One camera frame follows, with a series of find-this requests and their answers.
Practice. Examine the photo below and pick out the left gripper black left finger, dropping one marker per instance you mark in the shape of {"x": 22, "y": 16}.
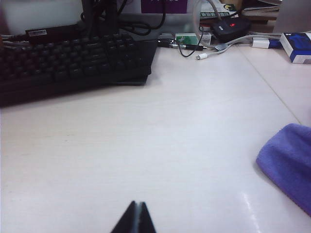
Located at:
{"x": 128, "y": 221}

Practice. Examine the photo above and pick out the grey desk divider panel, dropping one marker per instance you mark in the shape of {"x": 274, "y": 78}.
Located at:
{"x": 294, "y": 14}

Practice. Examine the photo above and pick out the white box purple label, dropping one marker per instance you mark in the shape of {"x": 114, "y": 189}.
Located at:
{"x": 162, "y": 6}

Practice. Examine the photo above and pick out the small green box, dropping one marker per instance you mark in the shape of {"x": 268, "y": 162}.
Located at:
{"x": 185, "y": 38}

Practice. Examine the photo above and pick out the wooden shelf frame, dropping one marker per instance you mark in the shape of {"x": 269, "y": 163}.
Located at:
{"x": 260, "y": 17}

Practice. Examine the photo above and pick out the black pen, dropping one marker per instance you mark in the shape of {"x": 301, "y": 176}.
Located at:
{"x": 179, "y": 45}

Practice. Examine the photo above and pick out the black device red light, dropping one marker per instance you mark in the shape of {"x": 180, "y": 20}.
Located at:
{"x": 230, "y": 28}

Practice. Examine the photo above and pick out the black adapter white label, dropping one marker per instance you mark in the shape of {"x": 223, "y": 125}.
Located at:
{"x": 51, "y": 32}

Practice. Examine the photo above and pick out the black keyboard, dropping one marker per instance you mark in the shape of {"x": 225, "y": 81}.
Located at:
{"x": 73, "y": 65}

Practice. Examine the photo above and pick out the green cover book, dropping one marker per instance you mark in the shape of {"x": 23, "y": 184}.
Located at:
{"x": 211, "y": 14}

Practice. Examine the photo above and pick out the purple cloth rag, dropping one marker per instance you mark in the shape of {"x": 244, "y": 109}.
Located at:
{"x": 289, "y": 160}

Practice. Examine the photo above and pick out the white rectangular adapter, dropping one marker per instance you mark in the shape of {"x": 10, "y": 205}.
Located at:
{"x": 260, "y": 43}

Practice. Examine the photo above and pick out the blue and white box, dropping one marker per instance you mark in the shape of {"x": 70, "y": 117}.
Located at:
{"x": 298, "y": 48}

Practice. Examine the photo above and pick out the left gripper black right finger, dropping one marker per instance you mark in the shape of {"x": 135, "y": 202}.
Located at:
{"x": 147, "y": 222}

